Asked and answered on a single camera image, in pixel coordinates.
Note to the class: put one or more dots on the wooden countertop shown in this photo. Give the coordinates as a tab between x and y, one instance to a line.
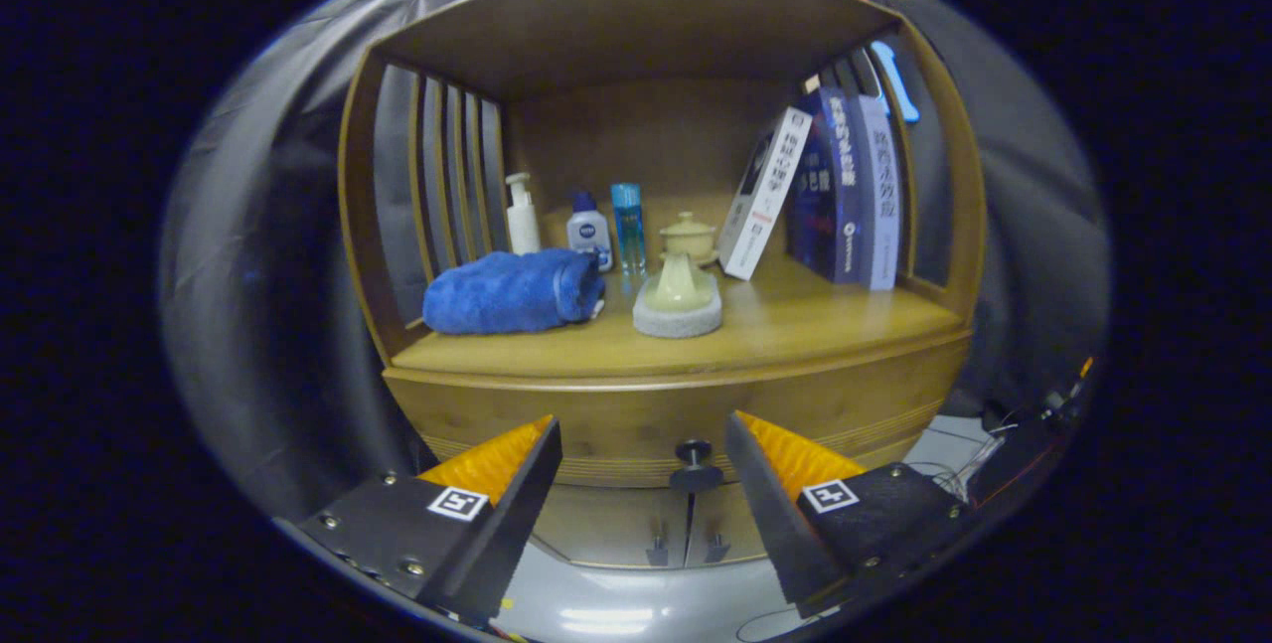
795	325

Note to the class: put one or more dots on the blue rolled towel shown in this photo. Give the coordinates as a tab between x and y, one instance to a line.
502	292

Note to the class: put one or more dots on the beige lidded teacup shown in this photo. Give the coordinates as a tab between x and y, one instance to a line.
688	238

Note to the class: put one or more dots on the clear blue bottle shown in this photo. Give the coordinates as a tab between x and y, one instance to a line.
628	226

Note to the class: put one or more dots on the dark blue book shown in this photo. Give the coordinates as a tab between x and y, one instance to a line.
835	196

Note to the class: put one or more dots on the white pump bottle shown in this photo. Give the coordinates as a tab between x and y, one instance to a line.
523	226

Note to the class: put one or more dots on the white bottle with blue cap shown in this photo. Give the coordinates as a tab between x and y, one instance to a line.
589	236

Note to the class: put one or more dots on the wooden cabinet door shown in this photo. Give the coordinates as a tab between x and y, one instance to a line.
596	524
730	519

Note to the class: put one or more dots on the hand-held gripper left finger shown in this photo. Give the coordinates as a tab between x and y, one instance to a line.
507	534

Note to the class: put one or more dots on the pale blue book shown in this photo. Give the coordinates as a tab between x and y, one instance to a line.
882	196

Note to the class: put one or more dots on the wooden cabinet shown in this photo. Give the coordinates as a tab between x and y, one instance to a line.
646	136

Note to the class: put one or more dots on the white book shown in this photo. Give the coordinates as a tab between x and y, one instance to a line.
760	206

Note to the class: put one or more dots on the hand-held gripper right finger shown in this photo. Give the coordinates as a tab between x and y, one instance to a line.
770	514

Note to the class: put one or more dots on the wooden drawer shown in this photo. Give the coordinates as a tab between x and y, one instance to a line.
556	404

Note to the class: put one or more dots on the black backdrop cloth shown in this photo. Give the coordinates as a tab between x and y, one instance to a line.
248	275

